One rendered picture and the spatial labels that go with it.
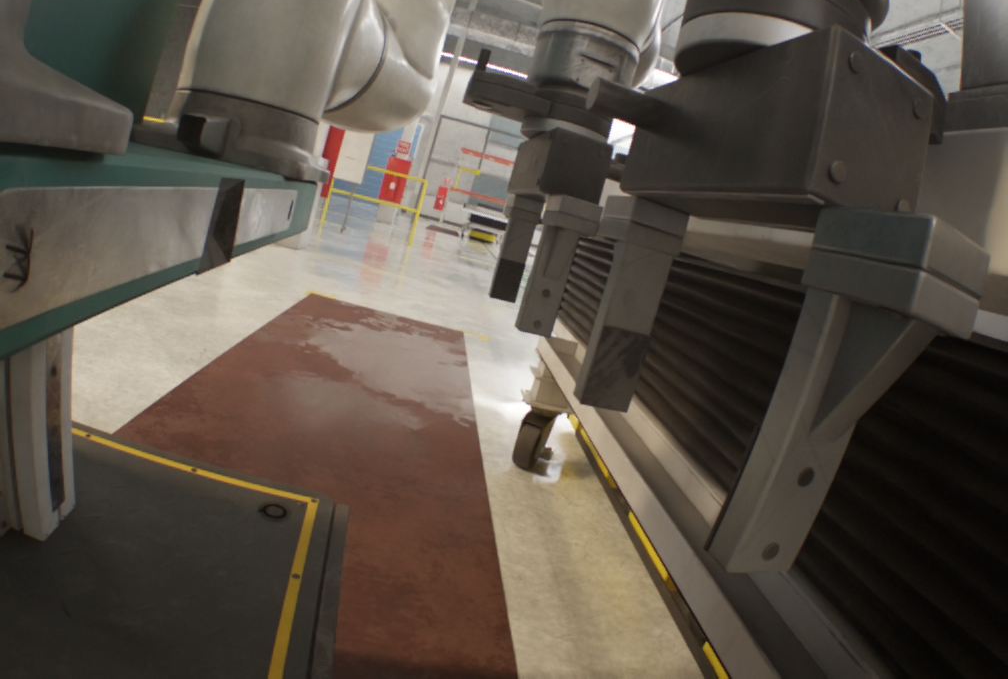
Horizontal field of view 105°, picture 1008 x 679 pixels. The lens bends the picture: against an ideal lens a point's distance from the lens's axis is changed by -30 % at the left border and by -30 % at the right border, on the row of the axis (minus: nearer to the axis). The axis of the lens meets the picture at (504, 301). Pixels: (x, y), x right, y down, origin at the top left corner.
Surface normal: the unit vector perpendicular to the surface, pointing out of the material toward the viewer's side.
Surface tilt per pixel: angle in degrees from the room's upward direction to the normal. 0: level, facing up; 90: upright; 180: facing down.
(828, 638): 90
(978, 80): 90
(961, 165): 90
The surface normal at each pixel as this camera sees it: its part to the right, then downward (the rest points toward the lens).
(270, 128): 0.73, 0.21
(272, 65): 0.55, 0.39
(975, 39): -0.96, -0.25
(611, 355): 0.18, 0.18
